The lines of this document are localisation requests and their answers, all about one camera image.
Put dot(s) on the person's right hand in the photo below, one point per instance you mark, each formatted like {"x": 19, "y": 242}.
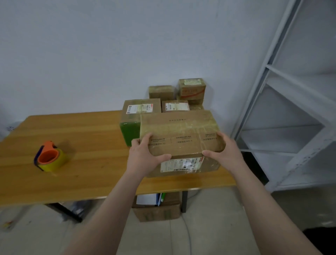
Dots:
{"x": 228, "y": 155}

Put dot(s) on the person's left hand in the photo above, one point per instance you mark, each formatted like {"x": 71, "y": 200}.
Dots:
{"x": 141, "y": 157}

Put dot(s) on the large green-printed cardboard box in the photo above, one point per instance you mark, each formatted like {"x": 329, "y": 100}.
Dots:
{"x": 131, "y": 123}

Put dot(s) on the stack of cardboard boxes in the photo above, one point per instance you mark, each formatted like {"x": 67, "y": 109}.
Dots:
{"x": 181, "y": 134}

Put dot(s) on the cube red-printed cardboard box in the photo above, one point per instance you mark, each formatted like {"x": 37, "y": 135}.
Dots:
{"x": 176, "y": 106}

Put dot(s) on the small open-flap cardboard box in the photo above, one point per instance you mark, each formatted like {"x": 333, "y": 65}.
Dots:
{"x": 161, "y": 92}

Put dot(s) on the squat red-printed cardboard box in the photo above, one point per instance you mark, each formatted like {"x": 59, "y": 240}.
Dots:
{"x": 192, "y": 89}

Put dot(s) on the blue orange tape dispenser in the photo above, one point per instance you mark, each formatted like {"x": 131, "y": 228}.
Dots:
{"x": 50, "y": 157}

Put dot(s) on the person's left forearm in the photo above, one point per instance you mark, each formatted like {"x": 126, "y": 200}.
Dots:
{"x": 107, "y": 220}

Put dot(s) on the person's right forearm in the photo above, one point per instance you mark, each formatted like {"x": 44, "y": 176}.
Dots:
{"x": 273, "y": 215}

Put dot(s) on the open carton under table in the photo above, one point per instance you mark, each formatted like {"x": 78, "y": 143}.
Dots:
{"x": 157, "y": 206}

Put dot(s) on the wooden table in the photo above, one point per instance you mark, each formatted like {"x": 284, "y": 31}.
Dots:
{"x": 78, "y": 157}

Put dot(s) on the black table leg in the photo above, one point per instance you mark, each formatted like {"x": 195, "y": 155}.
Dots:
{"x": 65, "y": 210}

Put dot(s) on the grey metal frame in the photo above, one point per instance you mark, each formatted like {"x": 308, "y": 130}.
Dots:
{"x": 294, "y": 100}

